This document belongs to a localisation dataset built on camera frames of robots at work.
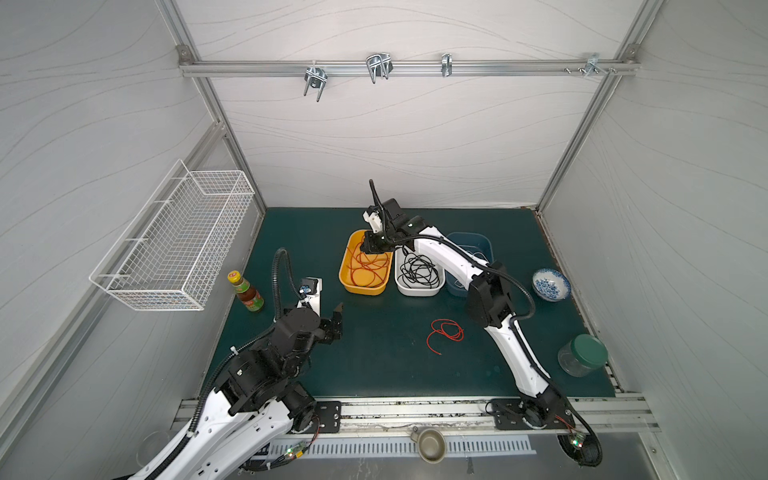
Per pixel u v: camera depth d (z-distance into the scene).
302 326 0.48
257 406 0.45
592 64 0.77
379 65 0.77
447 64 0.78
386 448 0.70
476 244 1.05
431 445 0.70
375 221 0.86
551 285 0.97
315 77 0.79
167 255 0.68
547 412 0.64
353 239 1.03
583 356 0.73
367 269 1.01
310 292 0.57
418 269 1.01
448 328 0.86
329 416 0.74
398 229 0.73
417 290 0.96
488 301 0.59
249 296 0.86
